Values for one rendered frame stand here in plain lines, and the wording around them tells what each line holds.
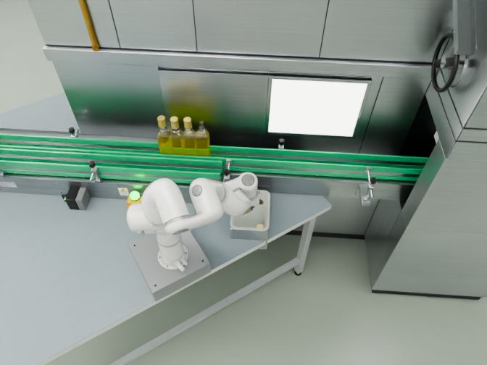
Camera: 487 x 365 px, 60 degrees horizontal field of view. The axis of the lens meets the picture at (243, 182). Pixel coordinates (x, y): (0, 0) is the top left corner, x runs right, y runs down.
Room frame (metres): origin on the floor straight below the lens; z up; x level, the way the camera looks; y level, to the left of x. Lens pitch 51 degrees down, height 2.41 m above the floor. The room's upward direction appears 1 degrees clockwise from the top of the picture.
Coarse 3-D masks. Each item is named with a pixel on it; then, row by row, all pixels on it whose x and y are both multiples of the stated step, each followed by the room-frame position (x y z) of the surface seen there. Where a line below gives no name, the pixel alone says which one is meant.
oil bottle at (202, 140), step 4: (196, 132) 1.36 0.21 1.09; (204, 132) 1.35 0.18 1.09; (208, 132) 1.37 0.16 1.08; (196, 136) 1.34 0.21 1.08; (200, 136) 1.34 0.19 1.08; (204, 136) 1.34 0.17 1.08; (208, 136) 1.36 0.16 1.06; (196, 140) 1.33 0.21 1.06; (200, 140) 1.33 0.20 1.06; (204, 140) 1.33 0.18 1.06; (208, 140) 1.35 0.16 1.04; (196, 144) 1.34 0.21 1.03; (200, 144) 1.33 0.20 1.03; (204, 144) 1.33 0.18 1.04; (208, 144) 1.34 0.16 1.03; (196, 148) 1.34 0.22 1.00; (200, 148) 1.33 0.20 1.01; (204, 148) 1.33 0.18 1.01; (208, 148) 1.34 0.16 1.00; (200, 152) 1.33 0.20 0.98; (204, 152) 1.33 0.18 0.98; (208, 152) 1.33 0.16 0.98
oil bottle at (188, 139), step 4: (184, 132) 1.35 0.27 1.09; (192, 132) 1.35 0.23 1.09; (184, 136) 1.34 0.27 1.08; (188, 136) 1.34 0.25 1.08; (192, 136) 1.34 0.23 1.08; (184, 140) 1.33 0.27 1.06; (188, 140) 1.33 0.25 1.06; (192, 140) 1.33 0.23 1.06; (184, 144) 1.33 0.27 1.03; (188, 144) 1.33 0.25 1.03; (192, 144) 1.33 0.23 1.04; (184, 148) 1.34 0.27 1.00; (188, 148) 1.33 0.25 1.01; (192, 148) 1.33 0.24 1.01; (184, 152) 1.34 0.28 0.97; (188, 152) 1.33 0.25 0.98; (192, 152) 1.33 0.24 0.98; (196, 152) 1.35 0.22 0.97
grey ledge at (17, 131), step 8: (0, 128) 1.57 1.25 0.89; (8, 128) 1.56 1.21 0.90; (16, 128) 1.56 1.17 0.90; (56, 136) 1.53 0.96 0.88; (64, 136) 1.53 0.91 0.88; (80, 136) 1.53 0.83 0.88; (88, 136) 1.53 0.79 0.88; (96, 136) 1.53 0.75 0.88; (104, 136) 1.53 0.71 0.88; (112, 136) 1.53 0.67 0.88
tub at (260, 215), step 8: (264, 192) 1.22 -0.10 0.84; (264, 200) 1.21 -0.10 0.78; (256, 208) 1.17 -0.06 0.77; (264, 208) 1.17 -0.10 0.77; (240, 216) 1.13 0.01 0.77; (248, 216) 1.13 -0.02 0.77; (256, 216) 1.13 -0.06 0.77; (264, 216) 1.13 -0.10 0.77; (232, 224) 1.03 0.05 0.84; (240, 224) 1.08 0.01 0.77; (248, 224) 1.08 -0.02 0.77; (256, 224) 1.08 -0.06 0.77; (264, 224) 1.08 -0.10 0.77
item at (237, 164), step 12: (156, 156) 1.33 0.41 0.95; (168, 156) 1.33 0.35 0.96; (180, 156) 1.32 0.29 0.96; (192, 156) 1.32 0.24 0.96; (204, 156) 1.32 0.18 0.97; (240, 168) 1.31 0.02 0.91; (252, 168) 1.30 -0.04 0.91; (264, 168) 1.30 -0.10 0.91; (276, 168) 1.30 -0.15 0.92; (288, 168) 1.30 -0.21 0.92; (300, 168) 1.29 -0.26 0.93; (312, 168) 1.29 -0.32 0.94; (324, 168) 1.28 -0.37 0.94; (336, 168) 1.28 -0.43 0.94; (348, 168) 1.28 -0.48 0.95; (360, 168) 1.27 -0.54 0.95; (372, 168) 1.27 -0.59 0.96; (384, 168) 1.27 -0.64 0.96; (396, 168) 1.27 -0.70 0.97; (408, 168) 1.27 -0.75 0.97; (408, 180) 1.26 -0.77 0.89
